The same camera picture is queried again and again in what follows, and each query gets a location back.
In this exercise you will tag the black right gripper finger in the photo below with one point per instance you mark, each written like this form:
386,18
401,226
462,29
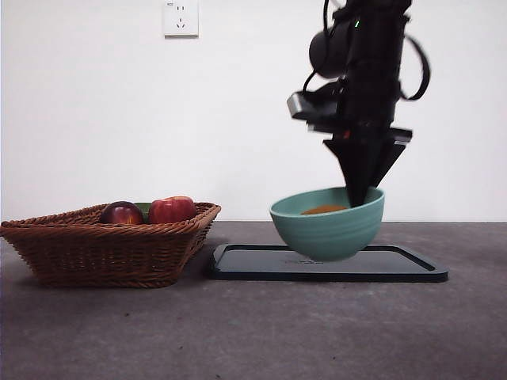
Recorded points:
358,166
390,156

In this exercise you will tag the brown kiwi fruit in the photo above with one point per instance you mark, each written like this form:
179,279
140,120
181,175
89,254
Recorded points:
322,210

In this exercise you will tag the teal ceramic bowl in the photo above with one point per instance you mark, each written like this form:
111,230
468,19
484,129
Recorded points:
328,237

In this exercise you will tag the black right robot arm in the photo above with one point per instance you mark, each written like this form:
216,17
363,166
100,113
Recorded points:
372,71

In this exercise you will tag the dark rectangular tray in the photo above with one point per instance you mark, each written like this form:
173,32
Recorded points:
245,265

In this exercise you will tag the green leaf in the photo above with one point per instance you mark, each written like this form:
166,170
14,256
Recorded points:
143,210

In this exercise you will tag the dark red apple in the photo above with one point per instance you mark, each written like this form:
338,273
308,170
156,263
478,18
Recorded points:
120,213

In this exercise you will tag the brown wicker basket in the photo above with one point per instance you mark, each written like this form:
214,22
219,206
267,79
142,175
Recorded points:
103,253

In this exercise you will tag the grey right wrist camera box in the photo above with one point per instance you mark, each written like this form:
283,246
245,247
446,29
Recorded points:
297,105

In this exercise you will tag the white wall socket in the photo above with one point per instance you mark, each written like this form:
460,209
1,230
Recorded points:
181,20

